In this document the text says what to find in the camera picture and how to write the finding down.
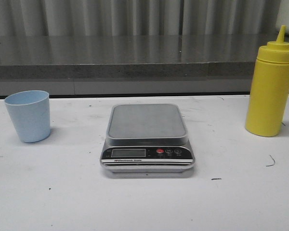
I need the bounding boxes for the grey steel counter shelf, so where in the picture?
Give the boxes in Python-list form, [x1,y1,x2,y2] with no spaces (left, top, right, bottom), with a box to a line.
[0,33,276,98]

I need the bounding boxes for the yellow squeeze bottle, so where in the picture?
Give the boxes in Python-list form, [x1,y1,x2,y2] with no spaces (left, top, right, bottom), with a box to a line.
[245,25,289,137]

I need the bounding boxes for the white container in background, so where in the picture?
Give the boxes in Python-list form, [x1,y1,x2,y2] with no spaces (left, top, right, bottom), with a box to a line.
[275,0,289,38]

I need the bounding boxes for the silver digital kitchen scale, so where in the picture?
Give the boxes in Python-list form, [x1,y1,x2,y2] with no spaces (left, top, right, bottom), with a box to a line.
[100,103,196,174]

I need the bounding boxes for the light blue plastic cup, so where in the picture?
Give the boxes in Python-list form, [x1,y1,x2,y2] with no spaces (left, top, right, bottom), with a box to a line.
[4,90,51,142]

